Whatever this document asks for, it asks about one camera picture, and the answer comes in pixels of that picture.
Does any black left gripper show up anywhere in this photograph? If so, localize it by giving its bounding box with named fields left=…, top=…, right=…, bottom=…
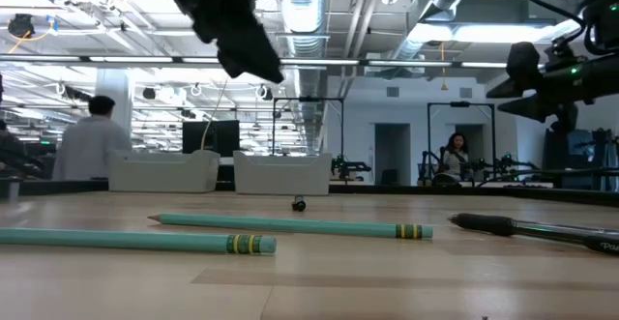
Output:
left=126, top=0, right=285, bottom=84

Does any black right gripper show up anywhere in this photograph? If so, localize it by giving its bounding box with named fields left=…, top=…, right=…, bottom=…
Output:
left=496, top=42, right=601, bottom=123

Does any teal pencil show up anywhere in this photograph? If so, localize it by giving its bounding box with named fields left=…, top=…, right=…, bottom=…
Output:
left=147, top=212, right=434, bottom=241
left=0, top=226, right=279, bottom=256

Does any dark workstation with monitors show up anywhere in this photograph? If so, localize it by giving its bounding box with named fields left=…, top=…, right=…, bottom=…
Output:
left=544, top=126, right=619, bottom=190

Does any black monitor back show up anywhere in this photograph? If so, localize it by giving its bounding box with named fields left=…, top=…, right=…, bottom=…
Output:
left=212, top=119, right=241, bottom=158
left=182, top=120, right=214, bottom=156

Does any person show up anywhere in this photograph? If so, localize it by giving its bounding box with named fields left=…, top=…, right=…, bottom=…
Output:
left=437, top=132, right=473, bottom=186
left=51, top=95, right=133, bottom=182

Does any gray plastic bin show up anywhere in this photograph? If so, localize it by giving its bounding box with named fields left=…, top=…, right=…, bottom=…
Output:
left=108, top=149, right=221, bottom=194
left=233, top=150, right=334, bottom=196

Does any white pillar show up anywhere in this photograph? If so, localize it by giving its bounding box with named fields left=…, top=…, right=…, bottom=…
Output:
left=94, top=68, right=135, bottom=135

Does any black ceiling reel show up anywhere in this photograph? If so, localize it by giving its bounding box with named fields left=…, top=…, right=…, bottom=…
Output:
left=7, top=13, right=36, bottom=40

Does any black rig frame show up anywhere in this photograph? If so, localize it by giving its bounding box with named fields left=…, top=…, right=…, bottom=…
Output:
left=427, top=101, right=498, bottom=184

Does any yellow hanging cord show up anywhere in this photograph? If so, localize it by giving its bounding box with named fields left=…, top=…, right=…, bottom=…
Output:
left=438, top=42, right=449, bottom=92

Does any black aluminium table frame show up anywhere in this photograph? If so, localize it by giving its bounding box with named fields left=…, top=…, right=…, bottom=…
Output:
left=0, top=178, right=619, bottom=209

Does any gray metal post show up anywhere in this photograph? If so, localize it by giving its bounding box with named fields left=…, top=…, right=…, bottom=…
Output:
left=0, top=177, right=23, bottom=201

